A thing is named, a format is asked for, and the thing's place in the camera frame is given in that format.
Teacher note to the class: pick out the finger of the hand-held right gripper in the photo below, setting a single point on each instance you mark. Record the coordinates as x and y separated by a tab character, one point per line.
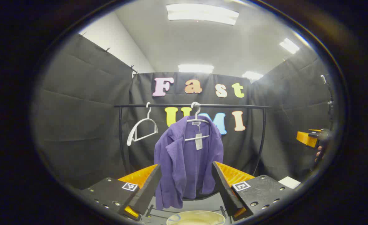
307	139

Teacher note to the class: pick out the purple knit cardigan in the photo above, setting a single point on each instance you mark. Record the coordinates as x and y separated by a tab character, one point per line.
184	162

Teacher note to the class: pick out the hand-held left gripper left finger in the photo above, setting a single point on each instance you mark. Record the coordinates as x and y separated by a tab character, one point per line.
148	193

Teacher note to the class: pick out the white plastic clothes hanger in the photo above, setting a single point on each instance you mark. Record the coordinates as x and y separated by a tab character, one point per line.
198	120
148	114

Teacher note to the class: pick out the black metal clothes rack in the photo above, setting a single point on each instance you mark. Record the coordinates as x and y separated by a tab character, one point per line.
171	105

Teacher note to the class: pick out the beige round laundry hamper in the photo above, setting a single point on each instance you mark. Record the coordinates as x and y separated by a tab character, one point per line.
196	216

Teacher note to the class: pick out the black backdrop cloth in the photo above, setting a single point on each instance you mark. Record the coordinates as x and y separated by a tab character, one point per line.
84	118

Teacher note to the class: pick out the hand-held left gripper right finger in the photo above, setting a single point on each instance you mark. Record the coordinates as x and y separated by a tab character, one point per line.
226	193

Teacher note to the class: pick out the dark metal stand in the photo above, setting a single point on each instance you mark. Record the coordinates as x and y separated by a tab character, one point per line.
328	100

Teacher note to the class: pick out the large ceiling light panel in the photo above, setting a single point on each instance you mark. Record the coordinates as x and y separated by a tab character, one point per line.
202	14

